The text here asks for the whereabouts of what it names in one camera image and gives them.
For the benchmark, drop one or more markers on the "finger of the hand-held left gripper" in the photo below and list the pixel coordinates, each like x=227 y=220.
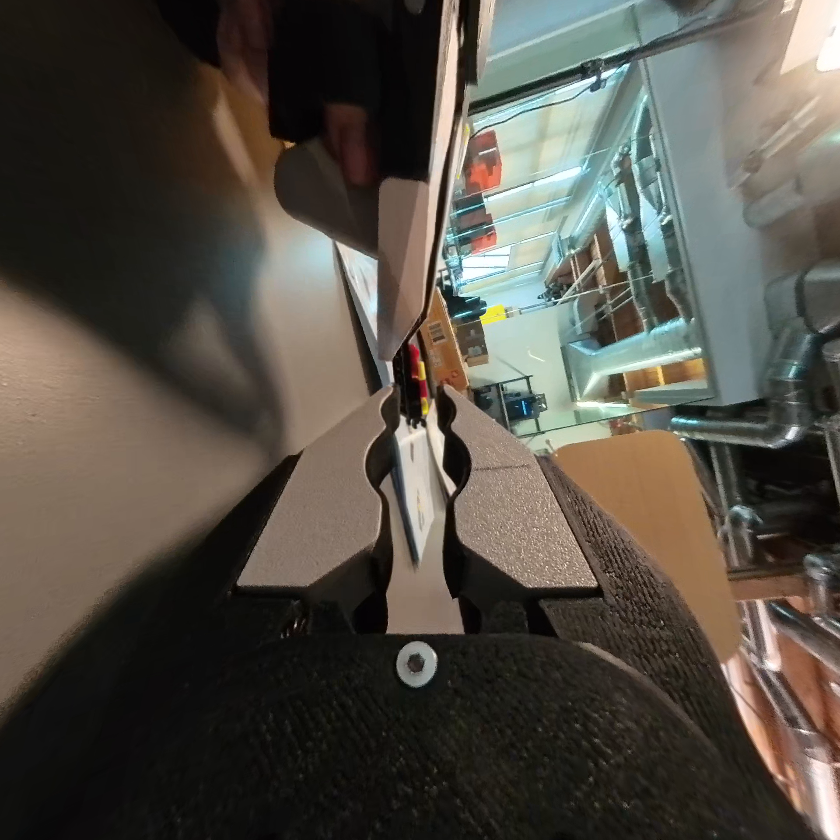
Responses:
x=403 y=262

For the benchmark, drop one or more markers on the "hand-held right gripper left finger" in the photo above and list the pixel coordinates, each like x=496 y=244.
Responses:
x=315 y=518

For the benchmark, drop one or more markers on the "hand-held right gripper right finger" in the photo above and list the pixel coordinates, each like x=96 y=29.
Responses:
x=525 y=525

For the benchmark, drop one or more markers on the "black red yellow lego assembly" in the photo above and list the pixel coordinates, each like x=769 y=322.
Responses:
x=415 y=367

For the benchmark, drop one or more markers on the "cardboard lego box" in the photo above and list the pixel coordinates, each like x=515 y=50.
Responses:
x=443 y=348

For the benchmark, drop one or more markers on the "person's left hand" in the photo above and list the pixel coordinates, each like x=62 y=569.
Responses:
x=354 y=151

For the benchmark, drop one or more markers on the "orange storage case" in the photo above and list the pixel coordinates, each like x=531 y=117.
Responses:
x=482 y=161
x=479 y=229

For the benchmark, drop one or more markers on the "light blue instruction booklet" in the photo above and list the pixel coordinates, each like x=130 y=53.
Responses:
x=413 y=485

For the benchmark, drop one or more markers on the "black equipment cart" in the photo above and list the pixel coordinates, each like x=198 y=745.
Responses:
x=518 y=407

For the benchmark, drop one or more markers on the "silver ventilation duct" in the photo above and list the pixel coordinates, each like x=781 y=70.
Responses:
x=787 y=354

